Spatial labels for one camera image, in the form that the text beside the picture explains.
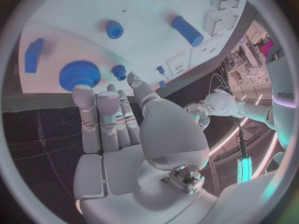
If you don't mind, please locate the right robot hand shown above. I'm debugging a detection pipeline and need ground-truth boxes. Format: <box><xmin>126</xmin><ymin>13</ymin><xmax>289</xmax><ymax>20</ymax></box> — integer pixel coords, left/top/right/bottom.
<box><xmin>71</xmin><ymin>72</ymin><xmax>219</xmax><ymax>224</ymax></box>

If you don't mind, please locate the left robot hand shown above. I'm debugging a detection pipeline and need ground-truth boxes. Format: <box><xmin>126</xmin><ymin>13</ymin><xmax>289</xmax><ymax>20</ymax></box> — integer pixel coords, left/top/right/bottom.
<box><xmin>182</xmin><ymin>102</ymin><xmax>211</xmax><ymax>132</ymax></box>

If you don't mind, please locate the white task board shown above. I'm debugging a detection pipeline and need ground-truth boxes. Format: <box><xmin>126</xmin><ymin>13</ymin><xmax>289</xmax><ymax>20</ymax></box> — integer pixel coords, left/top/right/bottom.
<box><xmin>17</xmin><ymin>0</ymin><xmax>249</xmax><ymax>94</ymax></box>

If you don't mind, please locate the glowing light bar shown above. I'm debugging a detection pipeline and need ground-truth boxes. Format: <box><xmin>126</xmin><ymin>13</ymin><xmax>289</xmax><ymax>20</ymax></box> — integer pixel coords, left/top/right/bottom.
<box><xmin>236</xmin><ymin>156</ymin><xmax>254</xmax><ymax>184</ymax></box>

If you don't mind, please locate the long blue cylinder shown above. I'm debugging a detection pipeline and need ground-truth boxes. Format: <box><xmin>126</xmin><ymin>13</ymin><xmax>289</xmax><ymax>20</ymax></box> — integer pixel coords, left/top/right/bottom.
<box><xmin>170</xmin><ymin>15</ymin><xmax>205</xmax><ymax>48</ymax></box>

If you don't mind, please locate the small blue gear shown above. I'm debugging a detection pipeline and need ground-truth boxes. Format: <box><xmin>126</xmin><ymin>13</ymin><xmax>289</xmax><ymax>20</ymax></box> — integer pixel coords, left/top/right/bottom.
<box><xmin>111</xmin><ymin>64</ymin><xmax>128</xmax><ymax>82</ymax></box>

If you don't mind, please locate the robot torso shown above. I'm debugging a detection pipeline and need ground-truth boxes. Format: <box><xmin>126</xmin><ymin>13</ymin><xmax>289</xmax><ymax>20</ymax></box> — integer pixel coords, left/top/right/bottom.
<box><xmin>264</xmin><ymin>44</ymin><xmax>299</xmax><ymax>152</ymax></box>

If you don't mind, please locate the large blue gear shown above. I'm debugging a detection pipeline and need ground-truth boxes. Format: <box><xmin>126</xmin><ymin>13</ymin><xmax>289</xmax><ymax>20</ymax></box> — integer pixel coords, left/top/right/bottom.
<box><xmin>58</xmin><ymin>60</ymin><xmax>102</xmax><ymax>93</ymax></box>

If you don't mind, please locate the short blue cylinder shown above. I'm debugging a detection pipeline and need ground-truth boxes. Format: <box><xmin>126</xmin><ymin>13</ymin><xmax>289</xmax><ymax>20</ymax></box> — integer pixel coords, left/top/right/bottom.
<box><xmin>105</xmin><ymin>19</ymin><xmax>125</xmax><ymax>40</ymax></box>

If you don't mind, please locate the blue block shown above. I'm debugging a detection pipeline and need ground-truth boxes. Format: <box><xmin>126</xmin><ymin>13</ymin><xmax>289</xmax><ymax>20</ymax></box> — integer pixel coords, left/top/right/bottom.
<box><xmin>24</xmin><ymin>38</ymin><xmax>45</xmax><ymax>74</ymax></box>

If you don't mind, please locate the white cable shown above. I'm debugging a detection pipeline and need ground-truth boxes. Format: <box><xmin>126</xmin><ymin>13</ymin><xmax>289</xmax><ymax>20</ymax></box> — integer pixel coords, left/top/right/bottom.
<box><xmin>208</xmin><ymin>74</ymin><xmax>234</xmax><ymax>98</ymax></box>

